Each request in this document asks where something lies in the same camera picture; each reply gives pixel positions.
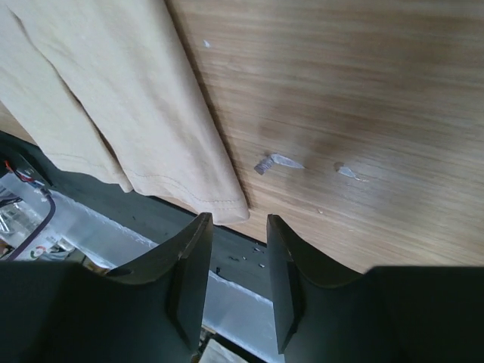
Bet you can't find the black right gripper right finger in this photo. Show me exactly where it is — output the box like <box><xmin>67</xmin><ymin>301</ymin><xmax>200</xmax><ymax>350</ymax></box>
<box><xmin>266</xmin><ymin>215</ymin><xmax>483</xmax><ymax>362</ymax></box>

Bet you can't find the aluminium frame rail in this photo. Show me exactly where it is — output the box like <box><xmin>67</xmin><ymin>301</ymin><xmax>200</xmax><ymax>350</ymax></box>
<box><xmin>0</xmin><ymin>173</ymin><xmax>279</xmax><ymax>358</ymax></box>

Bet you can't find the beige t shirt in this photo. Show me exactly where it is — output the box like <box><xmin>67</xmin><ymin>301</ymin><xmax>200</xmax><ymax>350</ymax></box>
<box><xmin>1</xmin><ymin>1</ymin><xmax>250</xmax><ymax>225</ymax></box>

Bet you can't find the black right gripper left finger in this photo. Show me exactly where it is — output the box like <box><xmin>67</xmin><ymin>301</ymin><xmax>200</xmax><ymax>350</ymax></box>
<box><xmin>1</xmin><ymin>213</ymin><xmax>213</xmax><ymax>362</ymax></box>

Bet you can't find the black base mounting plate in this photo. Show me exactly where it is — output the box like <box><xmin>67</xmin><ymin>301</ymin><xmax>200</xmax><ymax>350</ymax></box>
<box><xmin>1</xmin><ymin>132</ymin><xmax>271</xmax><ymax>299</ymax></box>

